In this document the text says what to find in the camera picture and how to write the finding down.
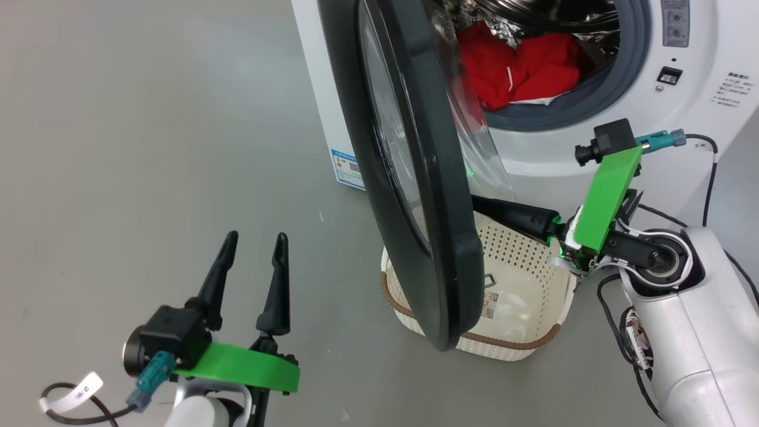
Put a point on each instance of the teal camera connector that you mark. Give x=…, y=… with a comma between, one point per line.
x=151, y=379
x=658, y=141

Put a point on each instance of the cream perforated laundry basket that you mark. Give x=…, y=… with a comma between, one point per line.
x=522, y=296

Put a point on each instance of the blue energy label sticker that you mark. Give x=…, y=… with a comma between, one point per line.
x=347, y=169

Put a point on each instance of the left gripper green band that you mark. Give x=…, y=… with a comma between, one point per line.
x=249, y=367

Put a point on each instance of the dark grey round glass door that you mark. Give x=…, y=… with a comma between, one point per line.
x=427, y=178

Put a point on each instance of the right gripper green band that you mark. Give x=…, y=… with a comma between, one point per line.
x=605, y=201

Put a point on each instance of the white front-load washing machine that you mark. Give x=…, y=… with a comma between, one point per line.
x=646, y=118

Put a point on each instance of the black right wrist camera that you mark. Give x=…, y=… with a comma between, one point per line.
x=611, y=142

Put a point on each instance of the black door latch socket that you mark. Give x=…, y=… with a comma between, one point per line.
x=669, y=75

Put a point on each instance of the teal right camera connector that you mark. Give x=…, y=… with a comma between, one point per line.
x=658, y=141

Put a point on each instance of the steel washing drum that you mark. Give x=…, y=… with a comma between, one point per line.
x=533, y=15

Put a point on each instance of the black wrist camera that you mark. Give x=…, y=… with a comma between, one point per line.
x=172, y=332
x=611, y=142

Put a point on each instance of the grey warning sticker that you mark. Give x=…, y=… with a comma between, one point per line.
x=675, y=24

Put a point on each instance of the red garment with white trim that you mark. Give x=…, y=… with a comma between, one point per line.
x=533, y=65

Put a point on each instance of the teal left camera connector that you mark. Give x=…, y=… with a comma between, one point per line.
x=151, y=379

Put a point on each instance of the grey rubber door seal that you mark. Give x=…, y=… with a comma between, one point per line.
x=628, y=77

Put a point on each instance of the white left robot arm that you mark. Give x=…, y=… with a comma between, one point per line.
x=195, y=415

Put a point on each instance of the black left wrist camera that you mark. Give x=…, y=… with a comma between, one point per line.
x=172, y=332

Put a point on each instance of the basket product label sticker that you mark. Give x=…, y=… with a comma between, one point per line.
x=490, y=303

